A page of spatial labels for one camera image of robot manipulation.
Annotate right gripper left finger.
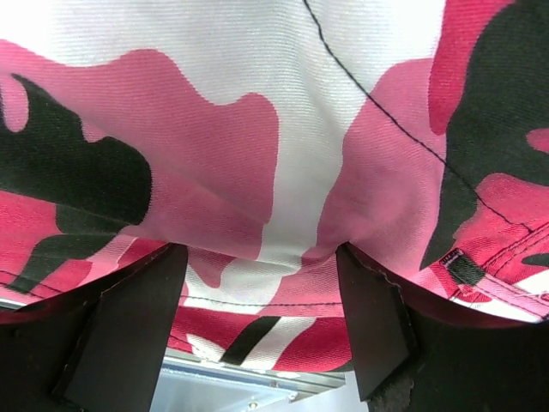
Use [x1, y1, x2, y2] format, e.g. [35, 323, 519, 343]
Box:
[1, 245, 188, 411]

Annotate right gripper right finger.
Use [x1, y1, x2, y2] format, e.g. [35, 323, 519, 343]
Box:
[336, 245, 548, 411]

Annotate pink camouflage trousers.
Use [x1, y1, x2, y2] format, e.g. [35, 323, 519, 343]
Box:
[1, 1, 548, 372]

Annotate aluminium frame rail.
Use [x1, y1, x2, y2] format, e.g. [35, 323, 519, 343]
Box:
[150, 349, 345, 412]

